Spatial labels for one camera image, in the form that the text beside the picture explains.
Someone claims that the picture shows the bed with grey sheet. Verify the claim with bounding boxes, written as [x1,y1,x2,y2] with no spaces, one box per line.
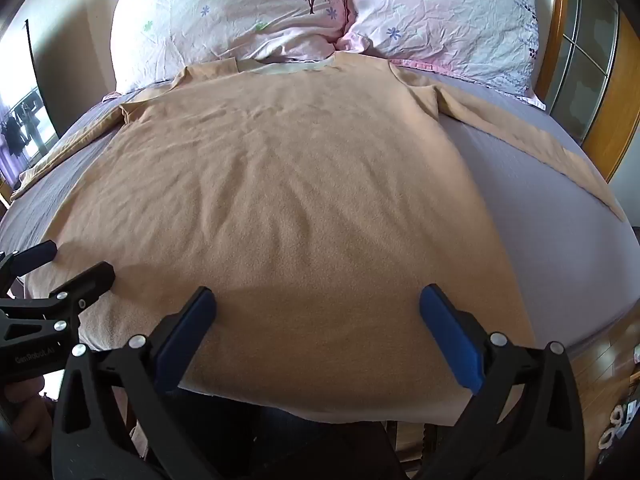
[0,75,640,361]

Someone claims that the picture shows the tan long-sleeve shirt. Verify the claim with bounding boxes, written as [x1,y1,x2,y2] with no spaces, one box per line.
[10,52,626,426]

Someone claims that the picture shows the floral pillow with tree print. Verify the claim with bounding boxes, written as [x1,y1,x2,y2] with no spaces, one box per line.
[109,0,352,96]

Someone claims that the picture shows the wooden cabinet with glass panels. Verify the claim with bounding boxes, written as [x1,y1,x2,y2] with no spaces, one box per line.
[532,0,640,183]

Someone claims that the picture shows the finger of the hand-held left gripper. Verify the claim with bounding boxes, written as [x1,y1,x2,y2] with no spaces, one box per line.
[0,261,117,345]
[0,240,59,281]

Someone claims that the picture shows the dark hanging clothes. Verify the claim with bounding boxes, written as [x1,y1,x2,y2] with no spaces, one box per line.
[0,102,43,158]

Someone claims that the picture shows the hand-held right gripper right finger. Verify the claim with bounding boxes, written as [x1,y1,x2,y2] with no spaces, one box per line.
[419,284,586,480]

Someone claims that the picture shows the pink floral pillow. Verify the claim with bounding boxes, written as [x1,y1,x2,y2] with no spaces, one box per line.
[339,0,547,112]

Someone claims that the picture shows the small white items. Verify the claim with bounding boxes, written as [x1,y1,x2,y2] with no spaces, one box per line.
[597,400,635,453]

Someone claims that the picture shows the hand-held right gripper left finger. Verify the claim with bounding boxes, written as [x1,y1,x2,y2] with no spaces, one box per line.
[50,286,236,480]

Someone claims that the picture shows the person's left hand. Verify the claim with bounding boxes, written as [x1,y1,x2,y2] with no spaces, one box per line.
[6,377,55,445]

